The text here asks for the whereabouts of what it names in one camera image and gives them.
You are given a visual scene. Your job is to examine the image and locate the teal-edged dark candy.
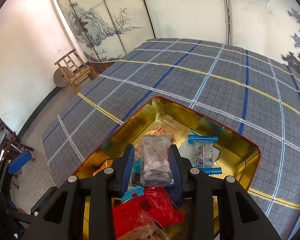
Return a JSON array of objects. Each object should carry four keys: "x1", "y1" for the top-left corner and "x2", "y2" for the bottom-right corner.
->
[{"x1": 120, "y1": 158, "x2": 144, "y2": 202}]

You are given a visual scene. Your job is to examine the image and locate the small blue-edged clear candy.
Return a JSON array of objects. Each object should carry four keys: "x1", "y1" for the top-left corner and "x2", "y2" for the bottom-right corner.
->
[{"x1": 187, "y1": 134, "x2": 222, "y2": 175}]

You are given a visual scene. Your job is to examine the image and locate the red snack packet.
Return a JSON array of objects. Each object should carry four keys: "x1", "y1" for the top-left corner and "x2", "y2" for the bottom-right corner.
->
[{"x1": 113, "y1": 187, "x2": 185, "y2": 238}]

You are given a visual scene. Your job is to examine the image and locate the dark seaweed snack packet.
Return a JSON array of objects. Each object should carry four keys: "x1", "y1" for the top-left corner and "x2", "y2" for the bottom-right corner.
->
[{"x1": 140, "y1": 135, "x2": 174, "y2": 187}]

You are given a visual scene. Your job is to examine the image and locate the navy light-blue snack pack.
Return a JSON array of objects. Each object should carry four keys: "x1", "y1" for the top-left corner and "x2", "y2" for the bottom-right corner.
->
[{"x1": 178, "y1": 132, "x2": 197, "y2": 165}]

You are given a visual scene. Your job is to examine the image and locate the clear brown pastry packet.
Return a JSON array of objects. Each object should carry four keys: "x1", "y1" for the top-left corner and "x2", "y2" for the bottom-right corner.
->
[{"x1": 132, "y1": 114, "x2": 190, "y2": 160}]

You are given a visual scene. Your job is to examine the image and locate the dark wooden chair at left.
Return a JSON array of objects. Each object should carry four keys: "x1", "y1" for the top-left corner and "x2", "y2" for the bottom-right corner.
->
[{"x1": 0, "y1": 119, "x2": 36, "y2": 194}]

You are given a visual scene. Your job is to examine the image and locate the red gold toffee tin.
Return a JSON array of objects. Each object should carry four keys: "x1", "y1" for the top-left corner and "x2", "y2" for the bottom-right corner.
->
[{"x1": 72, "y1": 96, "x2": 261, "y2": 240}]

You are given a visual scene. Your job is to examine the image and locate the clear bag orange crackers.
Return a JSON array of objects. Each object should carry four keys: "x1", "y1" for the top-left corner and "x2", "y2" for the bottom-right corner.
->
[{"x1": 117, "y1": 211, "x2": 170, "y2": 240}]

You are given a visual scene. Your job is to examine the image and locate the round stone millstone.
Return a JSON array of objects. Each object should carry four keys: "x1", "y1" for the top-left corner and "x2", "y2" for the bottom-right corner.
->
[{"x1": 53, "y1": 68, "x2": 69, "y2": 88}]

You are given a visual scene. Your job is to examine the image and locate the small bamboo chair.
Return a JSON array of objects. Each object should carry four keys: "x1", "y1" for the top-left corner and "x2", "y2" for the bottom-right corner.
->
[{"x1": 55, "y1": 49, "x2": 97, "y2": 93}]

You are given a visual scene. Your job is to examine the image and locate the plaid blue grey tablecloth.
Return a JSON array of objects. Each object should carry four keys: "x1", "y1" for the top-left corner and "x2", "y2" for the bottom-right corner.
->
[{"x1": 42, "y1": 38, "x2": 300, "y2": 239}]

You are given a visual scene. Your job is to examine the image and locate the painted folding screen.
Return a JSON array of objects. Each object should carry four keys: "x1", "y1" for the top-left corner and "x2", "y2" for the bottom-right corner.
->
[{"x1": 56, "y1": 0, "x2": 300, "y2": 74}]

